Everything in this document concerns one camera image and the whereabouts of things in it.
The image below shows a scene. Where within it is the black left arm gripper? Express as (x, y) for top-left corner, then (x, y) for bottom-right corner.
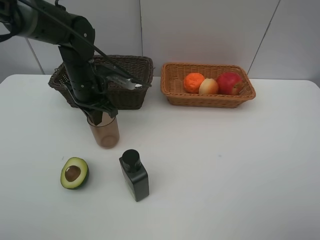
(64, 80), (118, 126)

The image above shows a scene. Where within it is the brown transparent cup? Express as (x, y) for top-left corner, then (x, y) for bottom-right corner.
(87, 112), (120, 149)

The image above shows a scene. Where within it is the avocado half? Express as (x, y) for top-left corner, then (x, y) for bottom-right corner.
(60, 157), (90, 190)

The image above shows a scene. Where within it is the black rectangular bottle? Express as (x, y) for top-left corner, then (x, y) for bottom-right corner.
(119, 149), (150, 202)

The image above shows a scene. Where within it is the orange mandarin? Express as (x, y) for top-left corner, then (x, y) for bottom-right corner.
(183, 72), (205, 94)

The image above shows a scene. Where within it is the round bread bun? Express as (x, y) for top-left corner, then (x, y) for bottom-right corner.
(198, 78), (219, 95)

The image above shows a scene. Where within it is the red apple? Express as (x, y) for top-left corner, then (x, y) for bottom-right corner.
(216, 72), (243, 96)

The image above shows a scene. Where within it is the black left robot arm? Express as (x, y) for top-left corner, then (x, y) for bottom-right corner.
(0, 0), (126, 125)

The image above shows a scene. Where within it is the dark brown wicker basket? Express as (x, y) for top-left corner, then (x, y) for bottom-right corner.
(48, 55), (154, 110)

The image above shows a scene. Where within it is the tan wicker basket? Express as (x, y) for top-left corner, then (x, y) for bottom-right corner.
(160, 62), (256, 109)

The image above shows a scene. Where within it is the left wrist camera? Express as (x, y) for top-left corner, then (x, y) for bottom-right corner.
(93, 63), (136, 90)

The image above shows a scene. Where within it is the black camera cable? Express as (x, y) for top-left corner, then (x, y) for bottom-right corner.
(14, 0), (153, 88)

